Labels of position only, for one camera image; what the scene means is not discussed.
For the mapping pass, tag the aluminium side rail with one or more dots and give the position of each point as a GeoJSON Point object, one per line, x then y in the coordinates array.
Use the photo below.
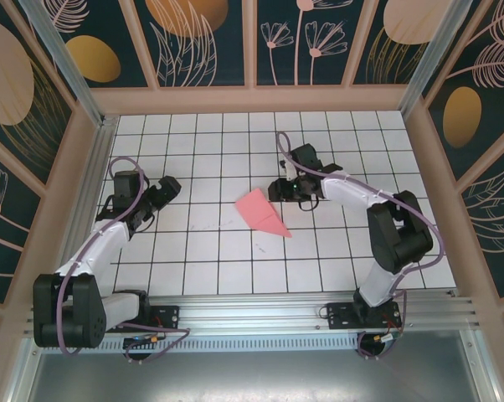
{"type": "Point", "coordinates": [97, 159]}

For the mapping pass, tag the aluminium corner post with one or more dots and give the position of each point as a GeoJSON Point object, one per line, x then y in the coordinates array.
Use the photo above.
{"type": "Point", "coordinates": [58, 58]}
{"type": "Point", "coordinates": [440, 54]}

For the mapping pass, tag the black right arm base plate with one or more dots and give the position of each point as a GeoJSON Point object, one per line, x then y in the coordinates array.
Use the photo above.
{"type": "Point", "coordinates": [340, 314]}

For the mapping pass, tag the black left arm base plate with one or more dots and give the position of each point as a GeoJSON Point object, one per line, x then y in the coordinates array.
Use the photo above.
{"type": "Point", "coordinates": [168, 314]}

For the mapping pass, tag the long aluminium base rail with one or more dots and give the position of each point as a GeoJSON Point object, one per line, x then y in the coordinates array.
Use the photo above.
{"type": "Point", "coordinates": [252, 312]}

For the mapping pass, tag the grey metal sheet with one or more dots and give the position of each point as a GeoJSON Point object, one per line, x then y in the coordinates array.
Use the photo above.
{"type": "Point", "coordinates": [252, 377]}

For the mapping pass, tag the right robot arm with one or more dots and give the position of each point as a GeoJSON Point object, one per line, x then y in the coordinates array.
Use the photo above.
{"type": "Point", "coordinates": [402, 238]}

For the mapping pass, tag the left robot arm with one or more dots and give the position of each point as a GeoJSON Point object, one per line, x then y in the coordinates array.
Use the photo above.
{"type": "Point", "coordinates": [84, 259]}

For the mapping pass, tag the pink paper sheet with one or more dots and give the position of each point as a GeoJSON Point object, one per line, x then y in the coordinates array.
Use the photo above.
{"type": "Point", "coordinates": [260, 213]}

